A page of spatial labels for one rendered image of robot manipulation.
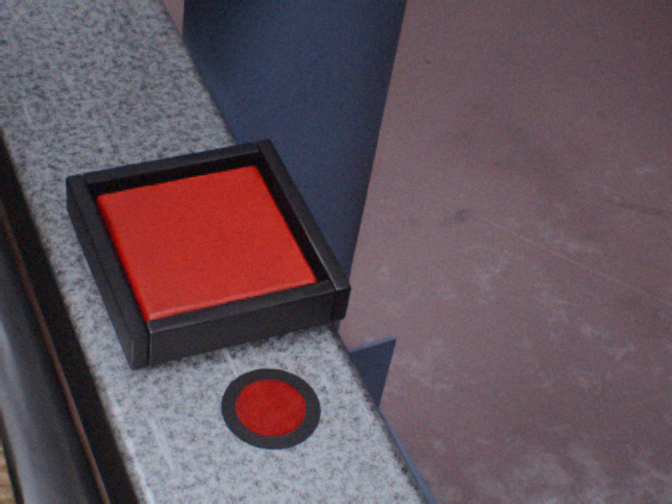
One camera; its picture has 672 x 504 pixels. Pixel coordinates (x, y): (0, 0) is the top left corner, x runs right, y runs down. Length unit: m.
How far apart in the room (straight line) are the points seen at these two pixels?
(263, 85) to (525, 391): 0.75
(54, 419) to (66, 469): 0.02
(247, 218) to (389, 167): 1.42
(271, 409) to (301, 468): 0.02
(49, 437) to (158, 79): 0.18
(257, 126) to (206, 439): 0.63
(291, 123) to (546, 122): 1.03
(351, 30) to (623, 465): 0.80
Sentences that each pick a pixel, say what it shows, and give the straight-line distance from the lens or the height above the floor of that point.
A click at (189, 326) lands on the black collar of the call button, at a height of 0.93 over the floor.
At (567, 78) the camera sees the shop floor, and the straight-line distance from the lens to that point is 2.12.
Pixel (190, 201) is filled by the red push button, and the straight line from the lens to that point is 0.47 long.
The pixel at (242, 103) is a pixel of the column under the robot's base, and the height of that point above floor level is 0.59.
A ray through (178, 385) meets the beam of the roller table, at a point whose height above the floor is 0.92.
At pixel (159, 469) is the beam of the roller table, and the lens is 0.42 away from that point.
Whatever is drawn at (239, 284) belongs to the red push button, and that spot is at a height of 0.93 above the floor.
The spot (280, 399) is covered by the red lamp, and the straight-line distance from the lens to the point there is 0.43.
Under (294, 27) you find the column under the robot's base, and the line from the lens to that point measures 0.98.
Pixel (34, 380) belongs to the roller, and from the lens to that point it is 0.43.
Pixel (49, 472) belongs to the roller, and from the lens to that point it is 0.41.
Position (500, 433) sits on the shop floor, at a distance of 1.61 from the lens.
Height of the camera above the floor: 1.26
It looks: 46 degrees down
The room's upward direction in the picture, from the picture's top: 11 degrees clockwise
